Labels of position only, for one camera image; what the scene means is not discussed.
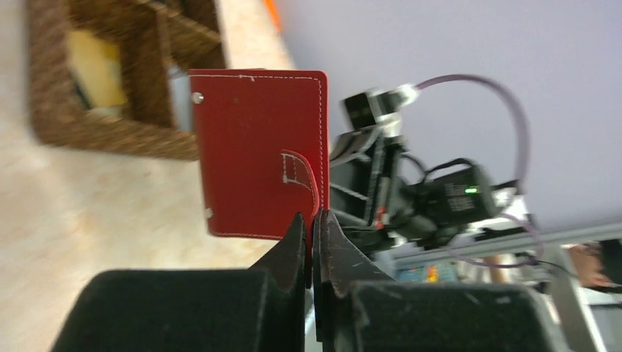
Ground brown wicker divided basket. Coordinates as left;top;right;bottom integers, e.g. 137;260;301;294
26;1;225;161

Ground silver cards in basket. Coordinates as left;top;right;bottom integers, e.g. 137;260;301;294
168;65;193;133

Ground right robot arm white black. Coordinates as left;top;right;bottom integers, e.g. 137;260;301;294
329;128;504;254

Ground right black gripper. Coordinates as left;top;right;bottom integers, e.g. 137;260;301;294
329;128;423;253

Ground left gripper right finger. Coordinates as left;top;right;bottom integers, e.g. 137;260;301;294
312;210;559;351

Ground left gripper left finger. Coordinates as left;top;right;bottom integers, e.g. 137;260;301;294
53;214;306;351

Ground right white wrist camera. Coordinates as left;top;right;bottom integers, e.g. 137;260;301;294
342;84;420;137

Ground gold card in basket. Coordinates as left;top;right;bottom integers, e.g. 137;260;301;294
67;29;128;108

